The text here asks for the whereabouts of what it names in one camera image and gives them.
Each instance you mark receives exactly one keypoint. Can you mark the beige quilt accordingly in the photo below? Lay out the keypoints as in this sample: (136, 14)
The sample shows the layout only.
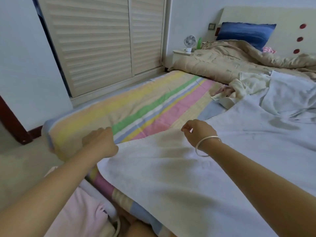
(222, 59)

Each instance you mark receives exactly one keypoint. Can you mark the person's left hand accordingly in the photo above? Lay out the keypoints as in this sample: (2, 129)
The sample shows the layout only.
(101, 143)

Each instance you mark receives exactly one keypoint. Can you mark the white towel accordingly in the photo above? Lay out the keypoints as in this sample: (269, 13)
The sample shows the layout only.
(222, 170)

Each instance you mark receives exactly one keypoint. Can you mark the green bottle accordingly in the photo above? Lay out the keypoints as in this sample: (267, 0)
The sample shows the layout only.
(199, 43)

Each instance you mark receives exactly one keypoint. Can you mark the person's left forearm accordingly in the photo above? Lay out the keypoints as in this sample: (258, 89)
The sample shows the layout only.
(44, 200)

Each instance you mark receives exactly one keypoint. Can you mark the striped pastel bed sheet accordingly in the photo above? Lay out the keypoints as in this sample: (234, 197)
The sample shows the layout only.
(138, 106)

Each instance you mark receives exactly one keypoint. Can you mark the person's right hand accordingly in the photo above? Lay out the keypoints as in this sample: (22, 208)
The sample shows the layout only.
(200, 133)

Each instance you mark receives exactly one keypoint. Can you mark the person's right forearm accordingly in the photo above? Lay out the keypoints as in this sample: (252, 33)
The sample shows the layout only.
(266, 185)

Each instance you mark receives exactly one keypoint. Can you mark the cream fleece blanket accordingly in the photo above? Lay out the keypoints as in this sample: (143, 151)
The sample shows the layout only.
(249, 86)

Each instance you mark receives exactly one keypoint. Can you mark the pink patterned pillow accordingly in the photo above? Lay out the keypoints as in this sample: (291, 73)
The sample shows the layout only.
(269, 49)

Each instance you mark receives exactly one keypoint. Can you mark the small white desk fan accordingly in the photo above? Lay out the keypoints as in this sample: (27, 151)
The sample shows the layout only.
(189, 42)

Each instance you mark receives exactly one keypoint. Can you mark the wall switch plate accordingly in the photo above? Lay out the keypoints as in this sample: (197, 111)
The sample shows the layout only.
(212, 26)

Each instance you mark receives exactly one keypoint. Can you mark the blue pillow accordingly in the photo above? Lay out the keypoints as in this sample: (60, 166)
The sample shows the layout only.
(244, 34)

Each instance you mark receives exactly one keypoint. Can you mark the white headboard with red dots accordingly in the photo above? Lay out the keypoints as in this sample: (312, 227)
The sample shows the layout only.
(291, 22)

